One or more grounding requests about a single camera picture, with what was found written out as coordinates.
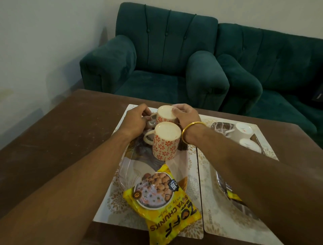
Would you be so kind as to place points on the person's left hand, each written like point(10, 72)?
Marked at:
point(133, 121)

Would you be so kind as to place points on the person's right hand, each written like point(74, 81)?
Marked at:
point(188, 116)

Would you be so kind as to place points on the person's right thumb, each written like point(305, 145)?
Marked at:
point(175, 114)

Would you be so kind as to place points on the person's left fingers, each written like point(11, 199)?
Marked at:
point(144, 109)

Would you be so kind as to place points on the red patterned ceramic mug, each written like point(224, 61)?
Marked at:
point(165, 114)
point(166, 141)

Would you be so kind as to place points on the person's left forearm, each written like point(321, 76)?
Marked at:
point(75, 186)

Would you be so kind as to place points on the person's right forearm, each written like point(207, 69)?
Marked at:
point(257, 181)

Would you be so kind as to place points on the gold bangle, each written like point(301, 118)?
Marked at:
point(188, 126)

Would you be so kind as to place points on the clear glass tray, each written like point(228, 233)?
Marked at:
point(136, 166)
point(219, 127)

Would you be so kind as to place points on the green tufted armchair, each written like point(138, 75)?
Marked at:
point(161, 63)

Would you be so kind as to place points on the cream floral placemat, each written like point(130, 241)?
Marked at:
point(217, 212)
point(188, 176)

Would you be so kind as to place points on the white ceramic cup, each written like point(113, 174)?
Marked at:
point(250, 146)
point(241, 132)

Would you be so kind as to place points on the yellow snack packet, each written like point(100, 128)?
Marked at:
point(161, 202)
point(232, 195)

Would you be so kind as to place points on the green tufted sofa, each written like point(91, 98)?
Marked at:
point(277, 75)

